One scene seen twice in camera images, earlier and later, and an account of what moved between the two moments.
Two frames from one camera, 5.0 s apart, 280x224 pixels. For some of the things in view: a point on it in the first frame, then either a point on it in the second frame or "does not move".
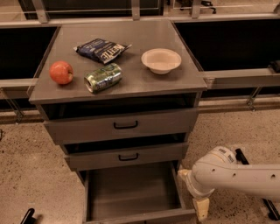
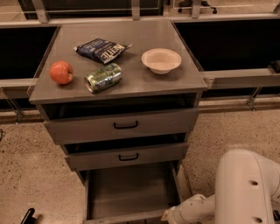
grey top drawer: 69,130 does not move
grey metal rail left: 16,88 does not move
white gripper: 194,184 to 183,209
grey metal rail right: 260,77 does not move
